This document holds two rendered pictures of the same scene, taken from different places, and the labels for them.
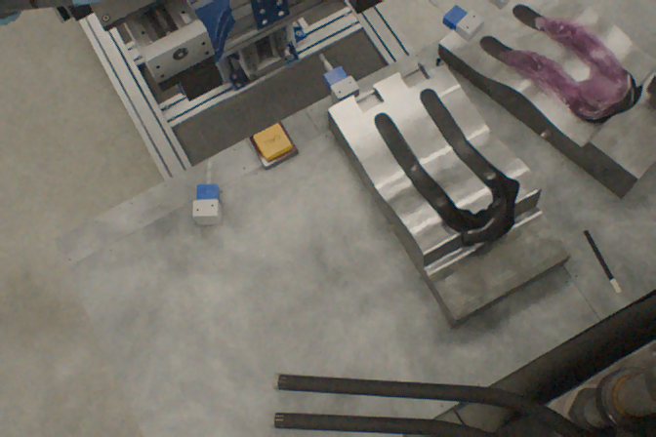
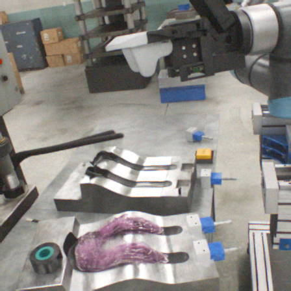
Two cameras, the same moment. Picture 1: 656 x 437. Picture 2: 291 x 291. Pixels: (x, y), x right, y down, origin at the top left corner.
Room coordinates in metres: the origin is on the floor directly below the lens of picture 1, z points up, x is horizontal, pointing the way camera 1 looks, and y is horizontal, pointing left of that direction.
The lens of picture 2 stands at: (1.27, -1.03, 1.53)
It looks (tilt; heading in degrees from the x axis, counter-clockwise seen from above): 27 degrees down; 127
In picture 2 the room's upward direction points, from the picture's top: 9 degrees counter-clockwise
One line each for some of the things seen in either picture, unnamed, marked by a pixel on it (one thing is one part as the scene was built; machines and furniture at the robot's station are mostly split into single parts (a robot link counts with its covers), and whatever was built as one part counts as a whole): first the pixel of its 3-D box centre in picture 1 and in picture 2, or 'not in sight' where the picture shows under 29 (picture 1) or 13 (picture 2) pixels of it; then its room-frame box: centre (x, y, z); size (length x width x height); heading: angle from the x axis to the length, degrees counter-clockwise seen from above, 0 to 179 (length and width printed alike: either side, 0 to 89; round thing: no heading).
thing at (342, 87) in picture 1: (334, 76); (219, 178); (0.86, -0.07, 0.83); 0.13 x 0.05 x 0.05; 20
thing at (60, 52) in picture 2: not in sight; (63, 46); (-4.61, 4.21, 0.42); 0.86 x 0.33 x 0.83; 24
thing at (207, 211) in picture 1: (208, 190); (200, 136); (0.65, 0.23, 0.83); 0.13 x 0.05 x 0.05; 172
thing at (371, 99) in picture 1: (368, 102); (187, 171); (0.76, -0.13, 0.87); 0.05 x 0.05 x 0.04; 20
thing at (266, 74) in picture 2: not in sight; (284, 81); (1.15, -0.44, 1.34); 0.11 x 0.08 x 0.11; 136
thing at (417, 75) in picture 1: (413, 79); (183, 188); (0.80, -0.23, 0.87); 0.05 x 0.05 x 0.04; 20
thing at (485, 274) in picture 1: (445, 180); (126, 178); (0.56, -0.25, 0.87); 0.50 x 0.26 x 0.14; 20
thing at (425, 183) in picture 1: (448, 163); (126, 169); (0.58, -0.25, 0.92); 0.35 x 0.16 x 0.09; 20
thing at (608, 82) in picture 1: (571, 62); (118, 240); (0.76, -0.55, 0.90); 0.26 x 0.18 x 0.08; 37
